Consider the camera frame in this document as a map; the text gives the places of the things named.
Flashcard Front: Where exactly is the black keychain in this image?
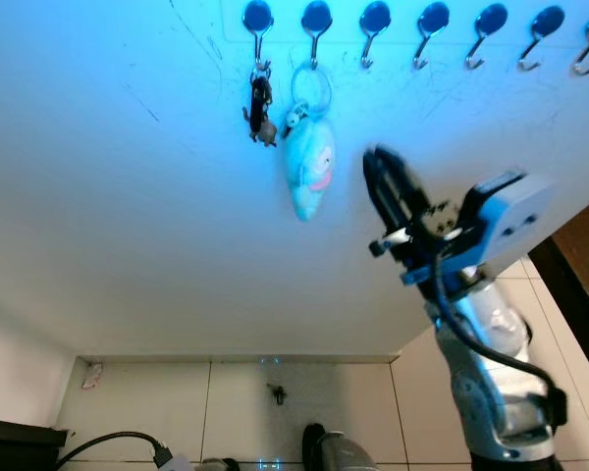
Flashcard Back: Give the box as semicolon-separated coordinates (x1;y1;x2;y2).
241;61;279;148

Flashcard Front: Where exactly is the grey black robot leg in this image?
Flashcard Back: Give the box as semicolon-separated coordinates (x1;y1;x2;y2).
302;422;382;471

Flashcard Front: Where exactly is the black furniture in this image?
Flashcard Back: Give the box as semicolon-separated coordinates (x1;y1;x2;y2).
0;417;72;471

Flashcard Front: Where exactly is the black door frame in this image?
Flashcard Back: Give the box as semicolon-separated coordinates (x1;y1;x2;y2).
527;231;589;369

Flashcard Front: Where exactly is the light blue plush keychain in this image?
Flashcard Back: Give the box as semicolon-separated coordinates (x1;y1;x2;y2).
280;61;338;223

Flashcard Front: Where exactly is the white red paper scrap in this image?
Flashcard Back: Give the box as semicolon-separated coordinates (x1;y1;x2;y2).
81;363;104;390

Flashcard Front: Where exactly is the black cable with plug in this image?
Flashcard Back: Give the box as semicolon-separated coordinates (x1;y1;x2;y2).
54;430;178;470

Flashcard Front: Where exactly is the white magnetic board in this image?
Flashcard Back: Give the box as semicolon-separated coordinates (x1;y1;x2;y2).
0;0;589;362

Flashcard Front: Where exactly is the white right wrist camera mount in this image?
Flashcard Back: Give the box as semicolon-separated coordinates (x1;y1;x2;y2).
437;170;557;286

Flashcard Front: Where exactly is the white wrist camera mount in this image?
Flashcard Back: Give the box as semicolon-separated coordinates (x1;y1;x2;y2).
437;170;557;286
167;453;205;471

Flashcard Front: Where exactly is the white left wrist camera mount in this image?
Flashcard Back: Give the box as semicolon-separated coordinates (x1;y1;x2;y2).
167;453;205;471

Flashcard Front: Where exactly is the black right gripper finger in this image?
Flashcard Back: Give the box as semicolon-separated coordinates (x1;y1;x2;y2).
385;149;432;228
365;147;406;242

